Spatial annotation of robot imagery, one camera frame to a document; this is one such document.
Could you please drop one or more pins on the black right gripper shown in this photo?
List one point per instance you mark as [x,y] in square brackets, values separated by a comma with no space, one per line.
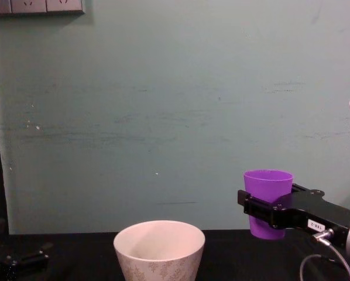
[318,212]

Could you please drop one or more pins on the purple plastic cup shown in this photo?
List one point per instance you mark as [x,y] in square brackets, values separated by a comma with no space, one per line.
[267,185]

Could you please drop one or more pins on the black table cloth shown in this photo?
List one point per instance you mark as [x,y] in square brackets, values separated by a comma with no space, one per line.
[245,260]

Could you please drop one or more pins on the white patterned ceramic cup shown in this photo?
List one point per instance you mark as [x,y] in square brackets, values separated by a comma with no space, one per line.
[160,260]

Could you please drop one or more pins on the grey wall socket panel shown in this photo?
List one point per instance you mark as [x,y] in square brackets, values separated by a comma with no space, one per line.
[34,6]

